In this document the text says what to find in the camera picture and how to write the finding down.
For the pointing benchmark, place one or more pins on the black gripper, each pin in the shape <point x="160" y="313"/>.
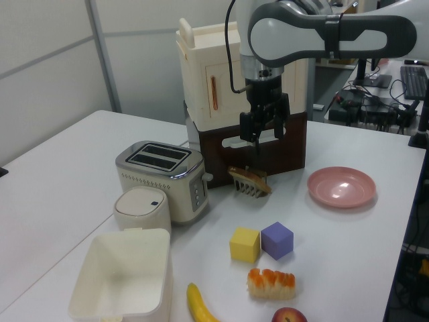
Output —
<point x="266" y="97"/>

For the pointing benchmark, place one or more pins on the purple foam cube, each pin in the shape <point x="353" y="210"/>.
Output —
<point x="276" y="239"/>

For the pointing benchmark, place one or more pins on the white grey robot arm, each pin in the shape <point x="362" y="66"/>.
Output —
<point x="285" y="33"/>

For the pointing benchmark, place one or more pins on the pink plastic plate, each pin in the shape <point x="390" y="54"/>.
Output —
<point x="341" y="188"/>

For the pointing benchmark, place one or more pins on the yellow foam cube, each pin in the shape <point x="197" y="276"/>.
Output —
<point x="244" y="245"/>

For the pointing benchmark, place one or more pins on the dark brown wooden box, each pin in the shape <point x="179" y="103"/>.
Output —
<point x="288" y="151"/>

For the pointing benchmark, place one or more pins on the brown bread slice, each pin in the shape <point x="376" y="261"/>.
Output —
<point x="249" y="179"/>

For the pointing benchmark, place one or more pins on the brown toast rack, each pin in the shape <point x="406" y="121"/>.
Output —
<point x="246" y="191"/>

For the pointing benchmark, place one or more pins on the cream toy cabinet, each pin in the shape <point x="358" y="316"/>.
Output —
<point x="207" y="67"/>

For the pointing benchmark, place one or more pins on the black monitor stand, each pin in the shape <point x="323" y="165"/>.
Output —
<point x="370" y="78"/>

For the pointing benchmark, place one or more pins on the cream and chrome toaster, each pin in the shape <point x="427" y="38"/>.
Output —
<point x="151" y="181"/>

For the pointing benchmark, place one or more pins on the small cream lidded container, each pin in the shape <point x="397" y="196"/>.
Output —
<point x="140" y="211"/>

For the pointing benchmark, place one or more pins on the orange glazed pastry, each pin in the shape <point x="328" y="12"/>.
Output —
<point x="271" y="285"/>

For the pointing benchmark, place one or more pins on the black keyboard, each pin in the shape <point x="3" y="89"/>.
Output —
<point x="415" y="82"/>

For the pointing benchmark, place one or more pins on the yellow banana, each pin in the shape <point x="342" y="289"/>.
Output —
<point x="197" y="305"/>

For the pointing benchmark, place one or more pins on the red peach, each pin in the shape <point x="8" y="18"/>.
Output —
<point x="289" y="316"/>

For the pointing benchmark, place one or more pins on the open cream plastic box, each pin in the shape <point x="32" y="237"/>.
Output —
<point x="117" y="268"/>

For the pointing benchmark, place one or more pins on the black clamp post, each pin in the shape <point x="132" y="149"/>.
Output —
<point x="420" y="131"/>

